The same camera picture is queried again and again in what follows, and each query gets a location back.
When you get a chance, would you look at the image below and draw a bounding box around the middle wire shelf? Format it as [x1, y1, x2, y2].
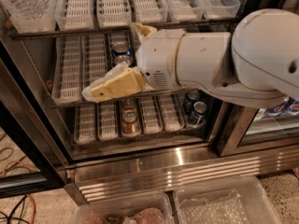
[50, 83, 218, 109]

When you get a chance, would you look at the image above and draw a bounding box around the front dark blue can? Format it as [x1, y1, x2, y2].
[188, 102, 207, 125]

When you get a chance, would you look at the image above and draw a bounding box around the open fridge door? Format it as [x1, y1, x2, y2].
[0, 46, 66, 198]

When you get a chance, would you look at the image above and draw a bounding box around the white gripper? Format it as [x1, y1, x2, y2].
[81, 21, 187, 104]

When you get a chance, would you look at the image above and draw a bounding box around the rear brown soda can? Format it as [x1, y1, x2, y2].
[121, 99, 136, 112]

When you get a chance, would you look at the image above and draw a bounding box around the top wire shelf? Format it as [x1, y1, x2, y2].
[8, 17, 241, 40]

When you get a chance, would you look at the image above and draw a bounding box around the clear plastic water bottle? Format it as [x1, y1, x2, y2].
[0, 0, 50, 20]

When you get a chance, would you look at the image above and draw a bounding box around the dark blue can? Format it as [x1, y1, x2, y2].
[188, 102, 207, 125]
[183, 91, 201, 114]

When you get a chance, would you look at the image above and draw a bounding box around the clear plastic bin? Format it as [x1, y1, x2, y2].
[68, 192, 175, 224]
[173, 176, 282, 224]

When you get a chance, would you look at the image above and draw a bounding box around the stainless steel fridge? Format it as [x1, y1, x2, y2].
[0, 0, 299, 206]

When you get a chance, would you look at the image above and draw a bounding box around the brown soda can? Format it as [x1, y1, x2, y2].
[121, 99, 136, 112]
[121, 110, 139, 135]

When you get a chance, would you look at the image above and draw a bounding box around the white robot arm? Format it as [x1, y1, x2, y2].
[82, 9, 299, 108]

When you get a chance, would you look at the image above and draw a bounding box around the orange floor cable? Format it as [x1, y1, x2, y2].
[0, 161, 36, 224]

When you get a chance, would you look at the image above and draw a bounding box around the right clear plastic bin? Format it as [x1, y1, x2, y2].
[173, 176, 282, 224]

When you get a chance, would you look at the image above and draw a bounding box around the wire shelf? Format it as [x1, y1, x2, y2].
[8, 17, 241, 40]
[50, 83, 218, 109]

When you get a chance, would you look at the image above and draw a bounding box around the left clear plastic bin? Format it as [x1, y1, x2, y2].
[68, 192, 175, 224]

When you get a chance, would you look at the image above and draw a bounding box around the black floor cable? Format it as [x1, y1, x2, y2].
[0, 194, 31, 224]

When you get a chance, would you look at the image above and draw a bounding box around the rear dark blue can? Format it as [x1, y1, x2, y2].
[183, 91, 201, 114]

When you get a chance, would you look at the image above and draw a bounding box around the blue pepsi can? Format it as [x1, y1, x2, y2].
[114, 55, 133, 66]
[112, 42, 132, 58]

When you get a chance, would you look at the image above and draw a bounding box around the front blue pepsi can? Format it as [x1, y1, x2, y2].
[114, 55, 133, 66]

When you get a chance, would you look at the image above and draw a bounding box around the front brown soda can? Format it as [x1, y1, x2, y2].
[121, 110, 139, 135]

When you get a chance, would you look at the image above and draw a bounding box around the rear blue pepsi can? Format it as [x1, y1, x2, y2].
[112, 42, 132, 58]

